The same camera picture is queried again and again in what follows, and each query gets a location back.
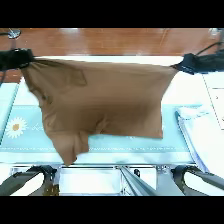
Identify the brown T-shirt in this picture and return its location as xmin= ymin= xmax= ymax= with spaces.
xmin=20 ymin=58 xmax=180 ymax=167

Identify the pale blue garment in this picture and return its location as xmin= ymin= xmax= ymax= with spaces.
xmin=175 ymin=104 xmax=224 ymax=175

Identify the silver frame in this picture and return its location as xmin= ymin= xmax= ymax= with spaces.
xmin=9 ymin=163 xmax=188 ymax=197

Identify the black cable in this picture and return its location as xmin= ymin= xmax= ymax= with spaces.
xmin=195 ymin=40 xmax=224 ymax=56

